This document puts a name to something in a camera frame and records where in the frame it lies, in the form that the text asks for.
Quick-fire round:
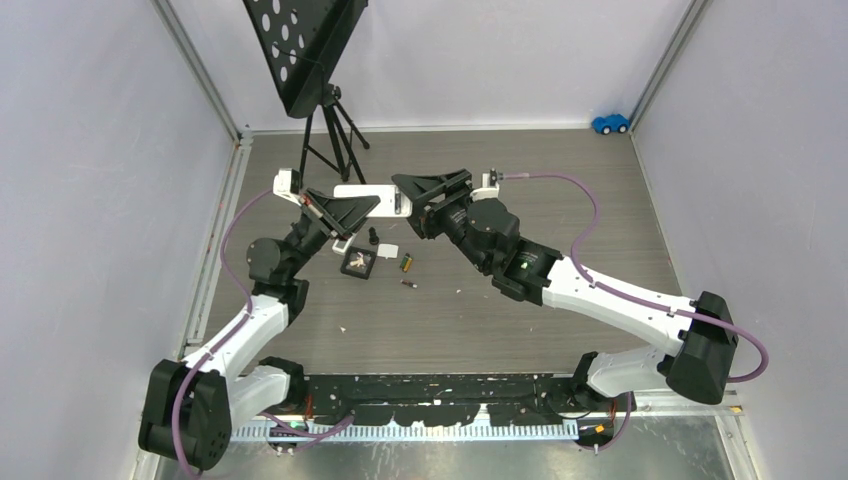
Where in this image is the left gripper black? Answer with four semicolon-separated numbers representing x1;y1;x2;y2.
284;189;381;279

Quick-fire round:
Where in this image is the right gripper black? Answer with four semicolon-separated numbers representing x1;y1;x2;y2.
391;169;492;274

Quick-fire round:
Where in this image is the white remote with dark buttons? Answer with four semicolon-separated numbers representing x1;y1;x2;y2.
333;184;412;218

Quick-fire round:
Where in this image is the white battery cover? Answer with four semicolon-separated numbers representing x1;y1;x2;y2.
377;243;399;259

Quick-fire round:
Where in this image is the green yellow battery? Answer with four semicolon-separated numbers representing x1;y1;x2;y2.
400;254;413;273

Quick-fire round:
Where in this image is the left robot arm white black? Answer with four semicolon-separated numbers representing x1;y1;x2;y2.
138;189;380;479

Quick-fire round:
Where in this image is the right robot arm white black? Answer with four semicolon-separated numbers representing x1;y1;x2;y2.
391;170;739;411

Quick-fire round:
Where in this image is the long white remote control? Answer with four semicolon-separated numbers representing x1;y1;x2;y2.
332;240;350;255

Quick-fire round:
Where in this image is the white chess pawn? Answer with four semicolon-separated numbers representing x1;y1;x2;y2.
348;252;370;272

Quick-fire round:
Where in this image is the black framed display box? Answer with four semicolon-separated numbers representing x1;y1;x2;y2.
340;247;377;280

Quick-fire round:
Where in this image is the black music stand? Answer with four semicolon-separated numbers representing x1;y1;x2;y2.
242;0;370;184

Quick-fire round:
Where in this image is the blue toy car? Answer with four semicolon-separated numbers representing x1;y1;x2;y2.
591;114;630;135

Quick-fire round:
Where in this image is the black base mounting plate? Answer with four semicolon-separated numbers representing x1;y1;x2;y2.
254;372;637;429

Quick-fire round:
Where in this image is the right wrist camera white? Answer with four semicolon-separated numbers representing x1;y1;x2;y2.
470;169;503;202

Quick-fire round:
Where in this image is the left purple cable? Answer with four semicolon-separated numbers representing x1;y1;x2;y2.
170;190;276;478

